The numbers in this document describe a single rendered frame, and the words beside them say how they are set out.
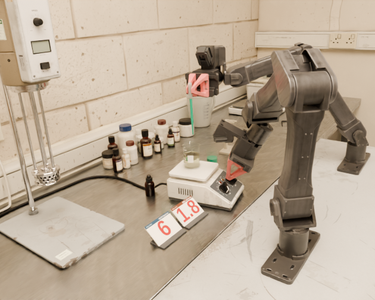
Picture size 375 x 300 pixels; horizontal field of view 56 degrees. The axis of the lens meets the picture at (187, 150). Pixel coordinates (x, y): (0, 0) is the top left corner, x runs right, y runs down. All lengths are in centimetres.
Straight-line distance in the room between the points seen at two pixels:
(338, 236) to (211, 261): 33
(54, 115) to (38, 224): 42
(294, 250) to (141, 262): 34
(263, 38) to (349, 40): 52
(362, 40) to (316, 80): 159
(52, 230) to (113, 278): 26
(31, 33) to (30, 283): 52
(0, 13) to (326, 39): 184
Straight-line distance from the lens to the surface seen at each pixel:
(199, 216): 98
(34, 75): 82
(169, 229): 92
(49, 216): 108
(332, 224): 101
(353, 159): 136
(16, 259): 96
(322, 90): 70
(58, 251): 93
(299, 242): 83
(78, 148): 134
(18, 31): 81
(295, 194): 78
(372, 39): 226
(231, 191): 104
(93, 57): 140
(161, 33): 168
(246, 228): 95
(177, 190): 105
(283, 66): 70
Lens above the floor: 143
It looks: 21 degrees down
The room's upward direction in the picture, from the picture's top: 3 degrees counter-clockwise
